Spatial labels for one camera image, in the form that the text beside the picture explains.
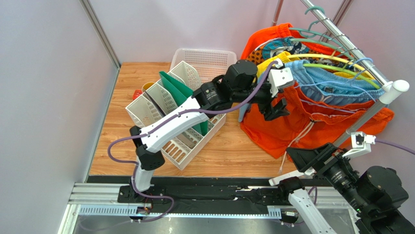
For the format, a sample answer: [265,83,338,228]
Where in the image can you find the patterned blue orange shorts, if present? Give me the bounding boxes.
[244,37,339,65]

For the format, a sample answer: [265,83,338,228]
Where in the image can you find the teal hanger back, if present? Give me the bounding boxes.
[289,20,340,45]

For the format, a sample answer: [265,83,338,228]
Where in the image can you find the teal hanger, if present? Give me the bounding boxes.
[289,20,340,45]
[300,36,354,60]

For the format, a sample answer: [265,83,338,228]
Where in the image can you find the small red object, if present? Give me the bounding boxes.
[132,89,143,100]

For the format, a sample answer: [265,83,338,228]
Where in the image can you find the green folder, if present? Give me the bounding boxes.
[159,71,208,136]

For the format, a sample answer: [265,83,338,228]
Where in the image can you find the metal clothes rack rail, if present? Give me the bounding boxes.
[271,0,410,187]

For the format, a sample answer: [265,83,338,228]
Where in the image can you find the white file organizer rack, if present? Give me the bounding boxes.
[125,61,226,170]

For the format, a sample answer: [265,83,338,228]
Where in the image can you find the teal hanger front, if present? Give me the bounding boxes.
[300,36,354,60]

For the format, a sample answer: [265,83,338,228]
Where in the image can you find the green hanger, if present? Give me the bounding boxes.
[303,63,380,89]

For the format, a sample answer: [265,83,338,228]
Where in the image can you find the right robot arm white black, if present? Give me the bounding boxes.
[286,143,415,234]

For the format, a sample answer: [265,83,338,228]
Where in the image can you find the orange shorts back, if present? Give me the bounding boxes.
[240,22,341,64]

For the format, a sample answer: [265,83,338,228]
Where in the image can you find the orange shorts front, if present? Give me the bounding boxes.
[240,81,395,159]

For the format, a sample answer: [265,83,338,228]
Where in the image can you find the yellow hanger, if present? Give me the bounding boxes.
[286,53,375,79]

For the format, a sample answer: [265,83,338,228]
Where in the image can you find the yellow shorts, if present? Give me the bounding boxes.
[257,51,375,80]

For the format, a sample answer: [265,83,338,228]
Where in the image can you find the white perforated basket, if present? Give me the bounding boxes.
[170,48,238,83]

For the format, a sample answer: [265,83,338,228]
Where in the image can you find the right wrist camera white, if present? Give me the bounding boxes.
[342,132,376,159]

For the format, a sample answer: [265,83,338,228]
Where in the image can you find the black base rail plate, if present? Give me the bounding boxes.
[117,185,290,206]

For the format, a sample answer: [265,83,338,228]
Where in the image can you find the light blue wire hanger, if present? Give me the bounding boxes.
[296,58,378,113]

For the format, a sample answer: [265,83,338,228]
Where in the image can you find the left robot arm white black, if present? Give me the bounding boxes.
[130,59,294,199]

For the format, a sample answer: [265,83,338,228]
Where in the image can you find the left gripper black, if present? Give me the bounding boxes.
[231,67,290,121]

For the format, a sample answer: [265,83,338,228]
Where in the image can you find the yellow cup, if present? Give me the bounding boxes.
[141,82,155,93]

